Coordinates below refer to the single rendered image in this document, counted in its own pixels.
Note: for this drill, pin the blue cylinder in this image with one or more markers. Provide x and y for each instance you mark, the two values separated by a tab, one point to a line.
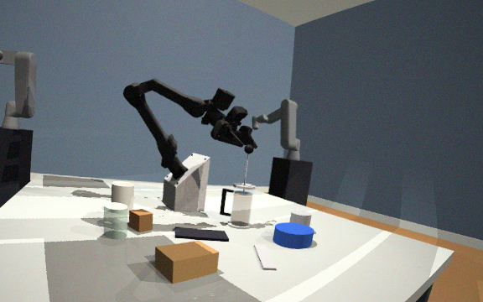
292	235

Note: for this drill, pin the glass french press with black handle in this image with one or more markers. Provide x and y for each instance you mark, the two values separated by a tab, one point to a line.
242	201

